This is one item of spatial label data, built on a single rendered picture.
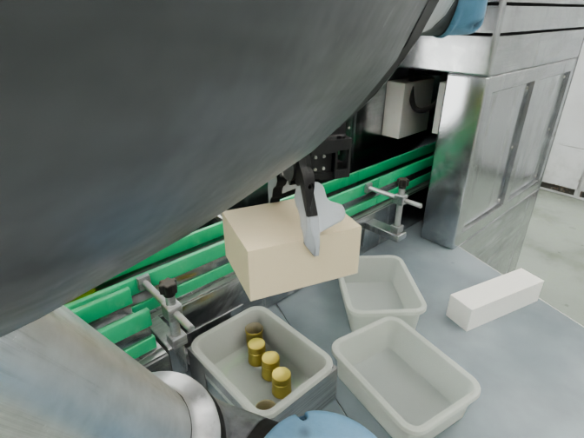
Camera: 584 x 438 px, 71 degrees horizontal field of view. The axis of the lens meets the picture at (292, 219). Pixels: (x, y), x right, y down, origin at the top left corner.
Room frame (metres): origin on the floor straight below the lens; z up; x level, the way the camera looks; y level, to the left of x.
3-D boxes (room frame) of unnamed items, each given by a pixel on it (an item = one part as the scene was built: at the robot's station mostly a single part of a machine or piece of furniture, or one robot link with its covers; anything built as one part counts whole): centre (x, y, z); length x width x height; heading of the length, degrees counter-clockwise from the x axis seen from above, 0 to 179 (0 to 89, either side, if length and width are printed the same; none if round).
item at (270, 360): (0.55, 0.04, 0.79); 0.04 x 0.04 x 0.04
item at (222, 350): (0.54, 0.06, 0.80); 0.22 x 0.17 x 0.09; 43
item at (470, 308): (0.77, -0.48, 0.78); 0.24 x 0.06 x 0.06; 117
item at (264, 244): (0.50, 0.00, 1.09); 0.16 x 0.12 x 0.07; 113
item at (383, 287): (0.78, -0.20, 0.78); 0.22 x 0.17 x 0.09; 3
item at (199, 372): (0.56, 0.08, 0.79); 0.27 x 0.17 x 0.08; 43
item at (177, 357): (0.54, 0.22, 0.85); 0.09 x 0.04 x 0.07; 43
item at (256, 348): (0.59, 0.07, 0.79); 0.04 x 0.04 x 0.04
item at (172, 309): (0.53, 0.21, 0.95); 0.17 x 0.03 x 0.12; 43
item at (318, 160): (0.52, -0.02, 1.24); 0.09 x 0.08 x 0.12; 114
